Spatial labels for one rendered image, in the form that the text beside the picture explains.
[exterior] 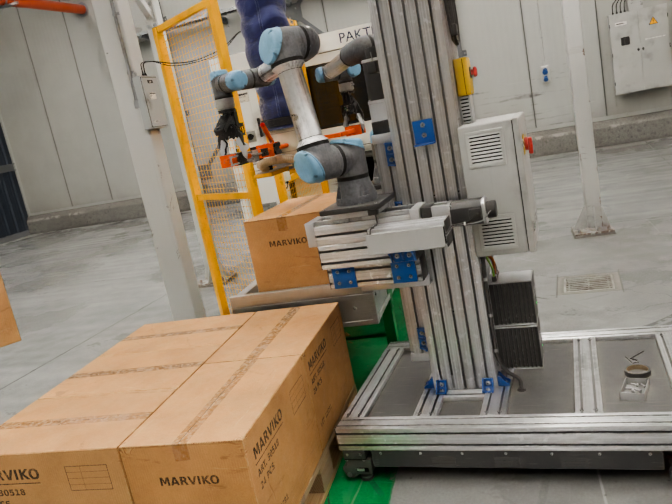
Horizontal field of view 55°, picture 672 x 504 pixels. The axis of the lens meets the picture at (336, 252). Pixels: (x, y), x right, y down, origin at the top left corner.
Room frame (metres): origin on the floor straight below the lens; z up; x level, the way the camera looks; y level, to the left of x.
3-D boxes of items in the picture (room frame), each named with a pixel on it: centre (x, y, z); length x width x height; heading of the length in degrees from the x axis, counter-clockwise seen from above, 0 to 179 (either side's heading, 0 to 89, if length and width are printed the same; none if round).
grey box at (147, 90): (3.90, 0.88, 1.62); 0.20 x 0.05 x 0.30; 164
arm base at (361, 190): (2.34, -0.11, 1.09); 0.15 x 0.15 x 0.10
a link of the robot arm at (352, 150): (2.33, -0.11, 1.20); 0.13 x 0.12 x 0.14; 126
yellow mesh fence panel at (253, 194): (4.10, 0.62, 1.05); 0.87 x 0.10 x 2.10; 36
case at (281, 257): (3.26, 0.11, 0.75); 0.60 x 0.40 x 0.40; 160
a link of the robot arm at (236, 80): (2.65, 0.25, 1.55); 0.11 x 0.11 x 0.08; 36
